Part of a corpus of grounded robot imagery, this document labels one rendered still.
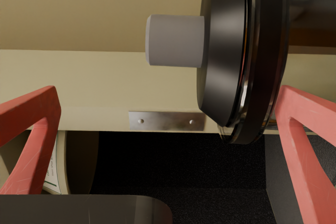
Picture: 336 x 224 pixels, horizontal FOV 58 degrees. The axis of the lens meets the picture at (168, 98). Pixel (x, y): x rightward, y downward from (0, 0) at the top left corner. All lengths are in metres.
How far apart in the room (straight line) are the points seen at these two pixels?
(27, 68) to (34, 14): 0.40
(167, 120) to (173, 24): 0.14
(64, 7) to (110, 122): 0.47
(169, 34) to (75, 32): 0.59
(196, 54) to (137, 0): 0.53
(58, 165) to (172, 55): 0.26
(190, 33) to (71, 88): 0.18
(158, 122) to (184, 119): 0.03
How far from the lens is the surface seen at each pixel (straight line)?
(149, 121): 0.28
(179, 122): 0.28
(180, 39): 0.16
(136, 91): 0.30
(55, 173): 0.39
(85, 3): 0.71
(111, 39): 0.73
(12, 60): 0.39
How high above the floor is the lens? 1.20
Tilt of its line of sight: level
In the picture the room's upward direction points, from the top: 89 degrees counter-clockwise
